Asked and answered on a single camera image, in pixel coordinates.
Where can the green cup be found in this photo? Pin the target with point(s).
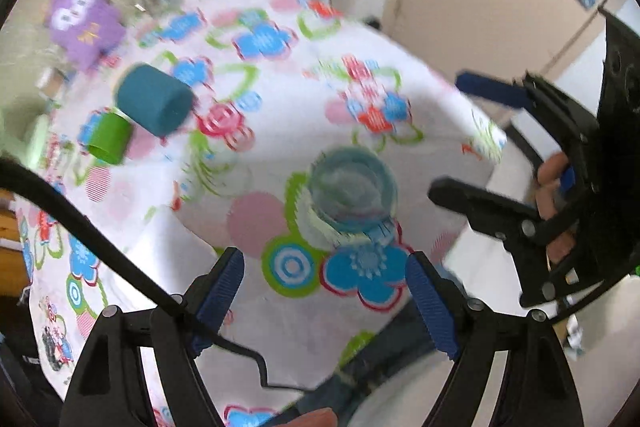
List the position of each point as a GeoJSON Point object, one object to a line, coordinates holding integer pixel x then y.
{"type": "Point", "coordinates": [107, 139]}

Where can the person's right hand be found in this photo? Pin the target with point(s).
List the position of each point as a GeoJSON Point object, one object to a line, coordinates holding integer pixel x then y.
{"type": "Point", "coordinates": [551, 169]}

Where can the purple plush toy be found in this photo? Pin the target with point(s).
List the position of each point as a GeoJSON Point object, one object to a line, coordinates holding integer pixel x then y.
{"type": "Point", "coordinates": [82, 22]}

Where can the person's left hand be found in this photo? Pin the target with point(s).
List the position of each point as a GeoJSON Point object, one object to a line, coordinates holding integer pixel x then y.
{"type": "Point", "coordinates": [306, 418]}

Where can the floral tablecloth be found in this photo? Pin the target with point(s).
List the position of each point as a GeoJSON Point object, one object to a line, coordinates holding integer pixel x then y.
{"type": "Point", "coordinates": [280, 107]}

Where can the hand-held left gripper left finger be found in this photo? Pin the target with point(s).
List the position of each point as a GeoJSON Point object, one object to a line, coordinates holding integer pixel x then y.
{"type": "Point", "coordinates": [223, 294]}

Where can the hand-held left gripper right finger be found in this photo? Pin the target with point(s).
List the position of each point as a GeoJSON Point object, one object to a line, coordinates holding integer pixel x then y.
{"type": "Point", "coordinates": [429, 304]}

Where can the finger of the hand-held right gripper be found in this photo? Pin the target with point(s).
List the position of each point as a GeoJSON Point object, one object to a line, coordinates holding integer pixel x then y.
{"type": "Point", "coordinates": [487, 87]}
{"type": "Point", "coordinates": [480, 204]}

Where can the teal cup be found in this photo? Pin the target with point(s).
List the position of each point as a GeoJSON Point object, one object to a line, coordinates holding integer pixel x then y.
{"type": "Point", "coordinates": [152, 101]}

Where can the light green object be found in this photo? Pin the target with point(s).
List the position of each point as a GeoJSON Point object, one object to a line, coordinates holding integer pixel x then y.
{"type": "Point", "coordinates": [25, 144]}

